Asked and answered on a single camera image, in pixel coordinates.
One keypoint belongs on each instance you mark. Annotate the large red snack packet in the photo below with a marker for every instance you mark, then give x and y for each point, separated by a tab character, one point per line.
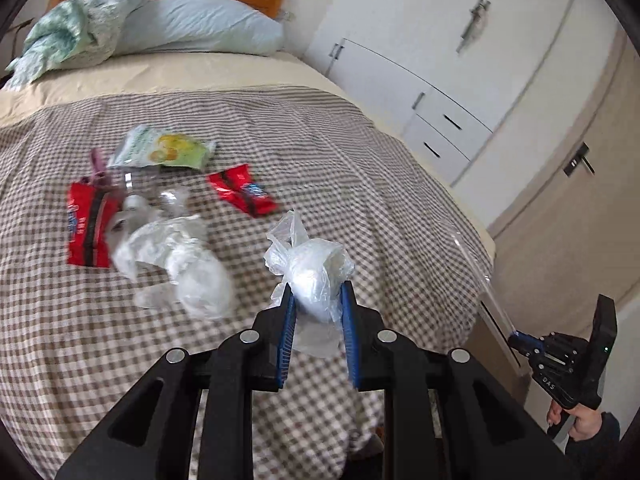
87	220

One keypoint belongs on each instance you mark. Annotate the teal floral quilt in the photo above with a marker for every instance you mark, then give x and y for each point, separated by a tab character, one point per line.
65	35

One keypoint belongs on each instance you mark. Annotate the cream bed sheet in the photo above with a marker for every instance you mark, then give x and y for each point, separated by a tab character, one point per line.
200	72

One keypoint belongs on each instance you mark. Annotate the light blue pillow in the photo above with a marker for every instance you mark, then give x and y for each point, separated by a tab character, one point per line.
200	27

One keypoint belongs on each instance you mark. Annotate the white wall socket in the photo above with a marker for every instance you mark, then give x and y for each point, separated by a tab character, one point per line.
287	15

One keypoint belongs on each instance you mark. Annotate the small red snack packet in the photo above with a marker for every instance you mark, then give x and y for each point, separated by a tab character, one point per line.
240	190

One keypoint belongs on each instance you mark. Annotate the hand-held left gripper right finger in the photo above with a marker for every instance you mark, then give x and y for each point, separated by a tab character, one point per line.
350	340

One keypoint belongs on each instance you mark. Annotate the beige door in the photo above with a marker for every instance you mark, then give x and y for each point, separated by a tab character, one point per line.
575	220

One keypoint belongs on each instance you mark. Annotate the crumpled white plastic bag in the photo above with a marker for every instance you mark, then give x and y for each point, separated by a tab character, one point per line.
175	252

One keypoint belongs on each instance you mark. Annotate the person's right hand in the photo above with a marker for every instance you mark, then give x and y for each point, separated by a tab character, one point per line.
582	422

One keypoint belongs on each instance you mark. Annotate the purple wrapper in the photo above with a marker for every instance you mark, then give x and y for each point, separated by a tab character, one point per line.
98	165

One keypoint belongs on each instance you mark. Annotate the brown checked blanket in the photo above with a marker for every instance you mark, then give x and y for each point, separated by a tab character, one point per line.
350	160

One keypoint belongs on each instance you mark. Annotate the clear plastic wrapper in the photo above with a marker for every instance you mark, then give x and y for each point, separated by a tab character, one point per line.
167	197

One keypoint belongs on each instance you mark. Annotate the knotted white plastic bag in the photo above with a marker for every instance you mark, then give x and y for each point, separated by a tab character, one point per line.
312	275

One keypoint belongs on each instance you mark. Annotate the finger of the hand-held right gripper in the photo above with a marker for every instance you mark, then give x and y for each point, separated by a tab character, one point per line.
527	343

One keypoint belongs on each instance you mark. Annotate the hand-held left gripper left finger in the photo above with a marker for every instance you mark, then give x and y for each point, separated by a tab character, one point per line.
286	332

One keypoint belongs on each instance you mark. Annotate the green snack packet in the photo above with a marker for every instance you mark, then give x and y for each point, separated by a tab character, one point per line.
170	147

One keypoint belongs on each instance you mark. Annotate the white wardrobe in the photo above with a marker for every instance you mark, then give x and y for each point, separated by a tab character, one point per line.
400	20

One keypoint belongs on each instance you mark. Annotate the clear plastic film strip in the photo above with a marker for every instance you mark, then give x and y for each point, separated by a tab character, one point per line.
487	285

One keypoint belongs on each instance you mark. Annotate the person's right forearm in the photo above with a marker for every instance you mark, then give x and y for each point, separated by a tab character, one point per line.
600	452

